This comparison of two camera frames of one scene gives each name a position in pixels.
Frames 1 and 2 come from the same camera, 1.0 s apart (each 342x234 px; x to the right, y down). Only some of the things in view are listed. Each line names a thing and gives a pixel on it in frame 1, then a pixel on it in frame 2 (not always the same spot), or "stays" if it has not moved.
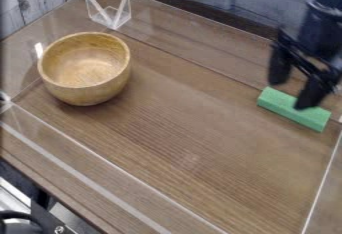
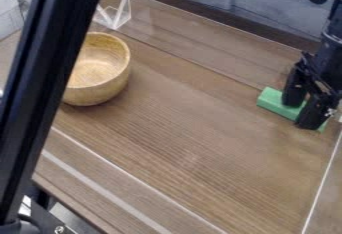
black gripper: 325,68 to 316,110
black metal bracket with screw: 50,223 stays
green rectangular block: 281,104 stays
